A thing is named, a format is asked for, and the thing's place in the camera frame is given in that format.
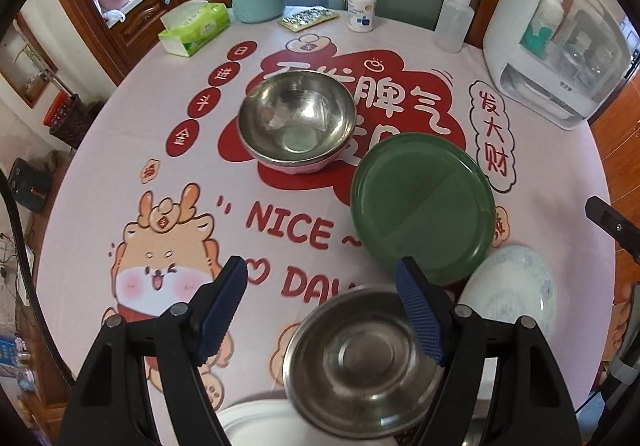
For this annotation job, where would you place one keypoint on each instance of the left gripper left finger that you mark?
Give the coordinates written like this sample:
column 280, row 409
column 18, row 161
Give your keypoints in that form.
column 110, row 402

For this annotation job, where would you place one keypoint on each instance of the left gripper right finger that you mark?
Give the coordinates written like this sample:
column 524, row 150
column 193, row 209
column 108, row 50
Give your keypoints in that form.
column 530, row 404

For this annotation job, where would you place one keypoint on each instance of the white round plate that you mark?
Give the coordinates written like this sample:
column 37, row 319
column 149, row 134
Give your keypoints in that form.
column 276, row 423

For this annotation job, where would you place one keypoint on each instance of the small steel bowl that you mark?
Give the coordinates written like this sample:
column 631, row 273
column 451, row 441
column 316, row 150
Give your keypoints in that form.
column 355, row 369

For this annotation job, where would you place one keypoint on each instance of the green round plate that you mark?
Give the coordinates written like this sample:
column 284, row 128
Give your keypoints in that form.
column 420, row 196

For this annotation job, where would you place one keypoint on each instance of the pink steel bowl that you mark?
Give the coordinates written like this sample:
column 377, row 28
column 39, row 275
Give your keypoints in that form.
column 297, row 122

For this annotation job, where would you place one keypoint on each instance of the printed pink tablecloth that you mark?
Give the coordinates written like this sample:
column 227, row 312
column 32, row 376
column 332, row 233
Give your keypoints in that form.
column 161, row 193

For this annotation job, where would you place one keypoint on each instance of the clear squeeze bottle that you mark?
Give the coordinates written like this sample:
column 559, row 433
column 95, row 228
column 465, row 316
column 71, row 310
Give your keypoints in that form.
column 453, row 24

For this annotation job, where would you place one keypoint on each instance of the white pill bottle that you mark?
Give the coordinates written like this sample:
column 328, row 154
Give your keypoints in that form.
column 360, row 15

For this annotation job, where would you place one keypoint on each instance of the green tissue box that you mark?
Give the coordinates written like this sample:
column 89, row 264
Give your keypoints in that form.
column 192, row 25

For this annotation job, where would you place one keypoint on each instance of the pill blister pack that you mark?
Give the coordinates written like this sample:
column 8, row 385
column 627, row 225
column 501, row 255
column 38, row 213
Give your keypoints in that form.
column 308, row 18

